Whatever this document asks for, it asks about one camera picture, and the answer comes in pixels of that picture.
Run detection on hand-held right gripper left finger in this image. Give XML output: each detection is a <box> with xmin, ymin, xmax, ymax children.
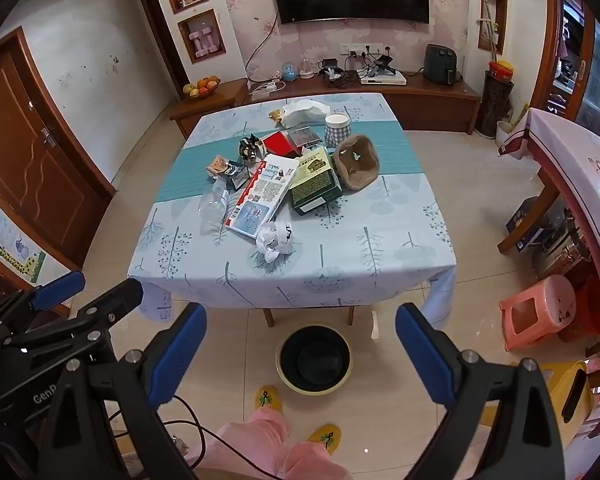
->
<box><xmin>37</xmin><ymin>302</ymin><xmax>208</xmax><ymax>480</ymax></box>

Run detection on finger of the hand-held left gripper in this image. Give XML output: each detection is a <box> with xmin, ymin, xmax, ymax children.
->
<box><xmin>0</xmin><ymin>271</ymin><xmax>86</xmax><ymax>343</ymax></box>
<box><xmin>5</xmin><ymin>277</ymin><xmax>145</xmax><ymax>361</ymax></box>

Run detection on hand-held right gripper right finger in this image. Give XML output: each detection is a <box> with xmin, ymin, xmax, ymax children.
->
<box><xmin>395</xmin><ymin>302</ymin><xmax>566</xmax><ymax>480</ymax></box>

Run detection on black round trash bin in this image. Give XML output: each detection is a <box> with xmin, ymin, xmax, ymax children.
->
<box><xmin>275</xmin><ymin>325</ymin><xmax>353</xmax><ymax>395</ymax></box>

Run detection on black yellow wrapper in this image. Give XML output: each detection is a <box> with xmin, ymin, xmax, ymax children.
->
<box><xmin>238</xmin><ymin>133</ymin><xmax>266</xmax><ymax>166</ymax></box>

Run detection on person's left yellow slipper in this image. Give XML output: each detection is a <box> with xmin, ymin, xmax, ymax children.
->
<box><xmin>254</xmin><ymin>385</ymin><xmax>283</xmax><ymax>415</ymax></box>

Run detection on person's yellow slipper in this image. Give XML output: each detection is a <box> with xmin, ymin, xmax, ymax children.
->
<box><xmin>307</xmin><ymin>424</ymin><xmax>342</xmax><ymax>456</ymax></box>
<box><xmin>254</xmin><ymin>385</ymin><xmax>283</xmax><ymax>415</ymax></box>

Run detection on person's legs in pink pants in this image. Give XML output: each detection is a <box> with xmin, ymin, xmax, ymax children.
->
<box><xmin>185</xmin><ymin>407</ymin><xmax>353</xmax><ymax>480</ymax></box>

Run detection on person's right yellow slipper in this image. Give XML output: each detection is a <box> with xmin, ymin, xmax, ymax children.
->
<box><xmin>307</xmin><ymin>424</ymin><xmax>342</xmax><ymax>456</ymax></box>

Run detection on pink plastic stool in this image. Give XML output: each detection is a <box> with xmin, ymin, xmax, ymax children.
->
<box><xmin>499</xmin><ymin>275</ymin><xmax>578</xmax><ymax>352</ymax></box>

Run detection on clear plastic bottle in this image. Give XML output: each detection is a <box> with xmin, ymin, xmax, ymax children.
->
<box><xmin>199</xmin><ymin>180</ymin><xmax>231</xmax><ymax>235</ymax></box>

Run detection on brown wooden door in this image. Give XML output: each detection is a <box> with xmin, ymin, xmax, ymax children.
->
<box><xmin>0</xmin><ymin>27</ymin><xmax>116</xmax><ymax>271</ymax></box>

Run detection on yellow plastic stool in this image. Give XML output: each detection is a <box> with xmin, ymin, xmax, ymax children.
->
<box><xmin>480</xmin><ymin>360</ymin><xmax>593</xmax><ymax>451</ymax></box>

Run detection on crumpled white plastic bag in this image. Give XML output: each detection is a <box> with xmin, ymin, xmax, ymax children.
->
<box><xmin>255</xmin><ymin>220</ymin><xmax>296</xmax><ymax>263</ymax></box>

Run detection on small beige carton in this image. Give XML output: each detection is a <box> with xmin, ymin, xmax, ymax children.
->
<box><xmin>205</xmin><ymin>156</ymin><xmax>231</xmax><ymax>181</ymax></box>

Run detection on blue cardboard box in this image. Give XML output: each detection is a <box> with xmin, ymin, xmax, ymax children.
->
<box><xmin>506</xmin><ymin>196</ymin><xmax>556</xmax><ymax>252</ymax></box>

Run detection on metal pot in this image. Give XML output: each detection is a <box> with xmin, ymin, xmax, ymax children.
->
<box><xmin>532</xmin><ymin>230</ymin><xmax>591</xmax><ymax>281</ymax></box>

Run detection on long white red box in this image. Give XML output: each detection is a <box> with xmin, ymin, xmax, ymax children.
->
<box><xmin>225</xmin><ymin>154</ymin><xmax>300</xmax><ymax>240</ymax></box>

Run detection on brown fabric hat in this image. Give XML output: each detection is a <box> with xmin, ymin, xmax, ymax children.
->
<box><xmin>332</xmin><ymin>134</ymin><xmax>381</xmax><ymax>192</ymax></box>

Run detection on green cardboard box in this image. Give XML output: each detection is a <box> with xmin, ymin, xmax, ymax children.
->
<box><xmin>289</xmin><ymin>146</ymin><xmax>344</xmax><ymax>216</ymax></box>

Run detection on fruit bowl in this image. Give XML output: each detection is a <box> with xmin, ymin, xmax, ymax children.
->
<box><xmin>182</xmin><ymin>76</ymin><xmax>221</xmax><ymax>100</ymax></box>

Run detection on white bucket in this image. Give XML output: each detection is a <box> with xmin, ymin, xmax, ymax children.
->
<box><xmin>495</xmin><ymin>120</ymin><xmax>518</xmax><ymax>148</ymax></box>

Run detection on grey checked paper cup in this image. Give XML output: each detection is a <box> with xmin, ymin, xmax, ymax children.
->
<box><xmin>324</xmin><ymin>112</ymin><xmax>352</xmax><ymax>147</ymax></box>

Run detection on table with pink cloth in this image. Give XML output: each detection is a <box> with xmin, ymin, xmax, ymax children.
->
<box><xmin>497</xmin><ymin>107</ymin><xmax>600</xmax><ymax>341</ymax></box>

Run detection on silver cardboard box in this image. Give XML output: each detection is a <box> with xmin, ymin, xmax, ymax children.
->
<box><xmin>286</xmin><ymin>126</ymin><xmax>323</xmax><ymax>148</ymax></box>

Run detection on wooden television cabinet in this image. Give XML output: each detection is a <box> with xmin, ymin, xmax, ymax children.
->
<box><xmin>170</xmin><ymin>67</ymin><xmax>481</xmax><ymax>141</ymax></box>

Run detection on tall dark woven basket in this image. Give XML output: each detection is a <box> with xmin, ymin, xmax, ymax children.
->
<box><xmin>480</xmin><ymin>70</ymin><xmax>515</xmax><ymax>140</ymax></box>

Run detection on white tissue pack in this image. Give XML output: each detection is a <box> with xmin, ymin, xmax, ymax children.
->
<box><xmin>280</xmin><ymin>99</ymin><xmax>331</xmax><ymax>128</ymax></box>

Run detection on pink dumbbells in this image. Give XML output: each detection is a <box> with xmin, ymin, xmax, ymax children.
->
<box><xmin>189</xmin><ymin>29</ymin><xmax>220</xmax><ymax>58</ymax></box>

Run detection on white set-top box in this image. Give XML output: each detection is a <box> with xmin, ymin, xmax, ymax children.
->
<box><xmin>360</xmin><ymin>71</ymin><xmax>408</xmax><ymax>86</ymax></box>

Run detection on dark green air fryer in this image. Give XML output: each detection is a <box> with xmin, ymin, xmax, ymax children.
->
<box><xmin>424</xmin><ymin>44</ymin><xmax>463</xmax><ymax>86</ymax></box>

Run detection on wooden display cabinet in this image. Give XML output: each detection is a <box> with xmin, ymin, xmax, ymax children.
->
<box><xmin>530</xmin><ymin>0</ymin><xmax>600</xmax><ymax>126</ymax></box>

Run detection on colourful wall poster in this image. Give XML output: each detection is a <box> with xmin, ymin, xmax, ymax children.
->
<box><xmin>0</xmin><ymin>187</ymin><xmax>46</xmax><ymax>283</ymax></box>

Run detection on black cable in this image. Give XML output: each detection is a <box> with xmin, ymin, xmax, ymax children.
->
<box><xmin>107</xmin><ymin>395</ymin><xmax>291</xmax><ymax>480</ymax></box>

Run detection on white charger with cable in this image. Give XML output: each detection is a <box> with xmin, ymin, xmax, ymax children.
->
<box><xmin>250</xmin><ymin>80</ymin><xmax>286</xmax><ymax>98</ymax></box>

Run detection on white wall shelf niches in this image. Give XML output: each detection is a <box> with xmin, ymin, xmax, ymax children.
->
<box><xmin>147</xmin><ymin>0</ymin><xmax>228</xmax><ymax>66</ymax></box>

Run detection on black chargers and cables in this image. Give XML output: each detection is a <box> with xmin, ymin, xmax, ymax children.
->
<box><xmin>320</xmin><ymin>57</ymin><xmax>361</xmax><ymax>81</ymax></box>

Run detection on white wall power sockets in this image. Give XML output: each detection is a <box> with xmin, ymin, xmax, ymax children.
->
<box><xmin>339</xmin><ymin>42</ymin><xmax>393</xmax><ymax>58</ymax></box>

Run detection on narrow wall shelf niches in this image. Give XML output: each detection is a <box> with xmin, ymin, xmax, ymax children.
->
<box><xmin>477</xmin><ymin>0</ymin><xmax>508</xmax><ymax>56</ymax></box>

